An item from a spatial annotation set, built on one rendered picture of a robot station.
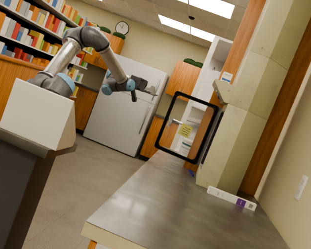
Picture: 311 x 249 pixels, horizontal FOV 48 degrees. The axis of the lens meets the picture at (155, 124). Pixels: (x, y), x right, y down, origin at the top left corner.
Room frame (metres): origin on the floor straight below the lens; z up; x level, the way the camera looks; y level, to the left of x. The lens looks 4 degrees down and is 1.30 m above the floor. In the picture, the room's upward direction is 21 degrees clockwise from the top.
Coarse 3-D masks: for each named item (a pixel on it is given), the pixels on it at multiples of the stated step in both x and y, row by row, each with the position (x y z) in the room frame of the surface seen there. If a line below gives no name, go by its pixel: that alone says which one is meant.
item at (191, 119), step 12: (180, 96) 2.25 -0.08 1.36; (180, 108) 2.24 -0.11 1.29; (192, 108) 2.23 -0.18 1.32; (204, 108) 2.21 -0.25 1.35; (168, 120) 2.26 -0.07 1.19; (180, 120) 2.24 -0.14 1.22; (192, 120) 2.22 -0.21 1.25; (204, 120) 2.20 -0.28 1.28; (168, 132) 2.25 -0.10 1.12; (180, 132) 2.23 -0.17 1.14; (192, 132) 2.21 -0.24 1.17; (204, 132) 2.19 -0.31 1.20; (168, 144) 2.24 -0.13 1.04; (180, 144) 2.22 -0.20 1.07; (192, 144) 2.20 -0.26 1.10; (192, 156) 2.20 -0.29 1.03
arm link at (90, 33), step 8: (88, 32) 1.92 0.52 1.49; (96, 32) 1.93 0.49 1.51; (88, 40) 1.92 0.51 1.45; (96, 40) 1.93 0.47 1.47; (104, 40) 1.95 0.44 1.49; (96, 48) 1.96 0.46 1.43; (104, 48) 1.96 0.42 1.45; (104, 56) 2.00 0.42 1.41; (112, 56) 2.02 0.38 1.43; (112, 64) 2.05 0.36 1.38; (112, 72) 2.09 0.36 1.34; (120, 72) 2.10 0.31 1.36; (120, 80) 2.13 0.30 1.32; (128, 80) 2.17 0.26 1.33; (120, 88) 2.19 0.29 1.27; (128, 88) 2.16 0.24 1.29
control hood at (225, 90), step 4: (216, 80) 1.89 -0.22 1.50; (212, 84) 2.16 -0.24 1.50; (216, 84) 1.89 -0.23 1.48; (220, 84) 1.88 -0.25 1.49; (224, 84) 1.88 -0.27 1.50; (228, 84) 1.88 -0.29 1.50; (220, 88) 1.88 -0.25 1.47; (224, 88) 1.88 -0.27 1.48; (228, 88) 1.88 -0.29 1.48; (232, 88) 1.88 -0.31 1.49; (220, 92) 1.88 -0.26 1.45; (224, 92) 1.88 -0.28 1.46; (228, 92) 1.88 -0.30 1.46; (232, 92) 1.88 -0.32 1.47; (220, 96) 1.96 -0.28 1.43; (224, 96) 1.88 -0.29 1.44; (228, 96) 1.88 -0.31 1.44; (224, 100) 1.88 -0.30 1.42; (228, 100) 1.88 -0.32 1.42
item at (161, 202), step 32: (160, 160) 2.17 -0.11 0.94; (128, 192) 1.25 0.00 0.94; (160, 192) 1.42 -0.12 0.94; (192, 192) 1.64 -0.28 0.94; (96, 224) 0.87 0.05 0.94; (128, 224) 0.96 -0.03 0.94; (160, 224) 1.05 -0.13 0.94; (192, 224) 1.17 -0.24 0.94; (224, 224) 1.32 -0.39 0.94; (256, 224) 1.51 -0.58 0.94
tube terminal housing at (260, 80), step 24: (240, 72) 1.90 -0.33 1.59; (264, 72) 1.87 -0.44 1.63; (240, 96) 1.87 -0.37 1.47; (264, 96) 1.92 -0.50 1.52; (240, 120) 1.87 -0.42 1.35; (264, 120) 1.97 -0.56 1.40; (216, 144) 1.87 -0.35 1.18; (240, 144) 1.90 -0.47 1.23; (216, 168) 1.87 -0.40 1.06; (240, 168) 1.95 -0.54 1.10
